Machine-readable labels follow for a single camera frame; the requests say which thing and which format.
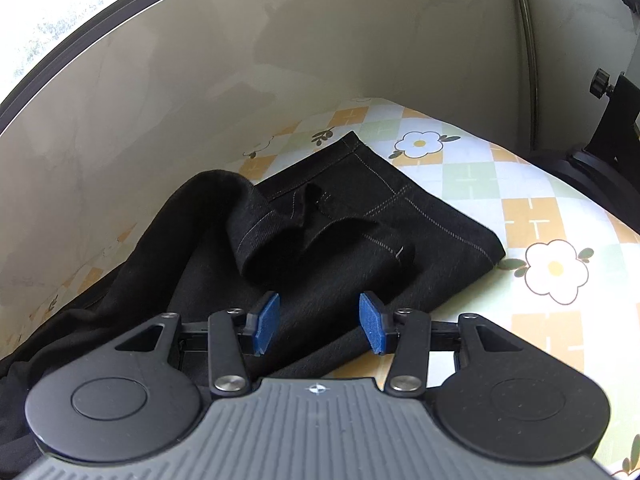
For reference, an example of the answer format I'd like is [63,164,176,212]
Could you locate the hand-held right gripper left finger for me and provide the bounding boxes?
[115,291,281,398]

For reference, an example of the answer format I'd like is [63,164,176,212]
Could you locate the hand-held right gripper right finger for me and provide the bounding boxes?
[359,291,531,396]

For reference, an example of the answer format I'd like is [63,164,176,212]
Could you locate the black pants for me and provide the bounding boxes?
[0,131,506,480]

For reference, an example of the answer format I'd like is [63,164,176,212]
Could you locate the floral checkered tablecloth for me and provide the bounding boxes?
[0,97,640,480]

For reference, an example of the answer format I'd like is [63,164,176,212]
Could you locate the black camera stand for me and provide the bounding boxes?
[530,67,640,226]

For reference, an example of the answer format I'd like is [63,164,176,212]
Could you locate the metal wall corner trim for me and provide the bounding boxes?
[507,0,545,153]

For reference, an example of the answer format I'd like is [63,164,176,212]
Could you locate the black window frame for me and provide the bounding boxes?
[0,0,261,131]

